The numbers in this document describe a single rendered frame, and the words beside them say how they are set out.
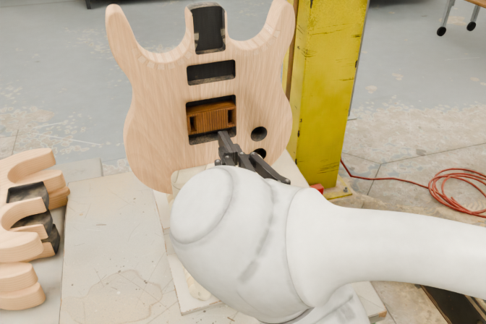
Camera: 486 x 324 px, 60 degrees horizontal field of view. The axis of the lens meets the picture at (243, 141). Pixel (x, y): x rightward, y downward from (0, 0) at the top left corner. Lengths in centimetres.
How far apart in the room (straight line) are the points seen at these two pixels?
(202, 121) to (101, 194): 43
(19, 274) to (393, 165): 231
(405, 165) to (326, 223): 251
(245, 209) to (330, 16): 165
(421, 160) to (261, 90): 220
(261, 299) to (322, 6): 163
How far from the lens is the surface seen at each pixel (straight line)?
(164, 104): 79
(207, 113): 82
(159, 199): 97
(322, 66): 203
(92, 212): 112
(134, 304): 92
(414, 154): 298
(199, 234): 34
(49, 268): 107
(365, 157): 285
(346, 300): 48
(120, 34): 73
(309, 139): 222
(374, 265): 35
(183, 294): 90
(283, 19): 79
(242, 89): 82
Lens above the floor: 168
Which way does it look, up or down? 36 degrees down
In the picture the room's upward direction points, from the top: straight up
